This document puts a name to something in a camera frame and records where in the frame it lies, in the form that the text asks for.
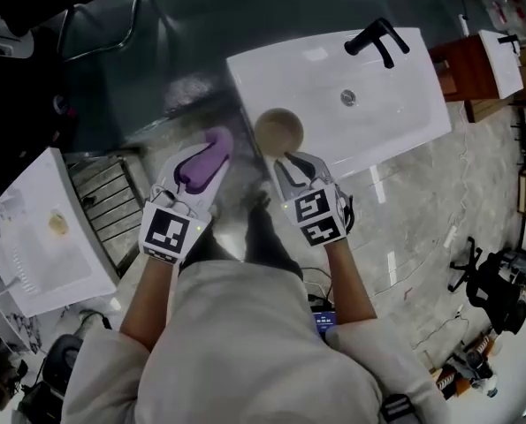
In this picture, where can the person's right forearm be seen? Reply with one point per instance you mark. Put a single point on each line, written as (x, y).
(348, 285)

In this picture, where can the beige bowl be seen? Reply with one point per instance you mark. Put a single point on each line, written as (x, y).
(278, 130)

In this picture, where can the slatted metal stand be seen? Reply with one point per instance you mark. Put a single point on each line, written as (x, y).
(103, 206)

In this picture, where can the wooden slatted crate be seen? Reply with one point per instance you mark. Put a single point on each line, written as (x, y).
(488, 109)

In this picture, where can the black office chair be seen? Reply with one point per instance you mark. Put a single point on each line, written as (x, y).
(497, 281)

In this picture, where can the white power strip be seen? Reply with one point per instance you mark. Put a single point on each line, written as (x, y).
(451, 236)

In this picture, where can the black screen device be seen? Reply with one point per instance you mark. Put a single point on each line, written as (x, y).
(324, 323)

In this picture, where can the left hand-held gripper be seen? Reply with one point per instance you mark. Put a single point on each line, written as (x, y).
(165, 234)

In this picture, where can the small black faucet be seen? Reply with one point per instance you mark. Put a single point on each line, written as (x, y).
(508, 40)

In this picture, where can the white faucet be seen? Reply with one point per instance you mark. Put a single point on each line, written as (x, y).
(12, 203)

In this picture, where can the person's white shirt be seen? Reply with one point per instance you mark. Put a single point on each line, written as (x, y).
(245, 356)

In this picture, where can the wooden cabinet with white sink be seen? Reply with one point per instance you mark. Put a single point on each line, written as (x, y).
(461, 69)

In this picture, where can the marble pattern cabinet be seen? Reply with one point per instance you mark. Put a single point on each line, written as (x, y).
(24, 329)

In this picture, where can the small yellowish crumpled sponge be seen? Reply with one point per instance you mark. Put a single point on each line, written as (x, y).
(59, 224)

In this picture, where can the person's left forearm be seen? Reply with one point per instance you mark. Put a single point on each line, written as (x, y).
(150, 303)

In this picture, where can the white sink on black stand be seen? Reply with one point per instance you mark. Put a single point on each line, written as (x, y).
(377, 117)

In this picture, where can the white rectangular sink basin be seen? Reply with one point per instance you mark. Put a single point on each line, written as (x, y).
(37, 254)

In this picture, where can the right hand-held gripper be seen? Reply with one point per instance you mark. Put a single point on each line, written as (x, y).
(315, 219)

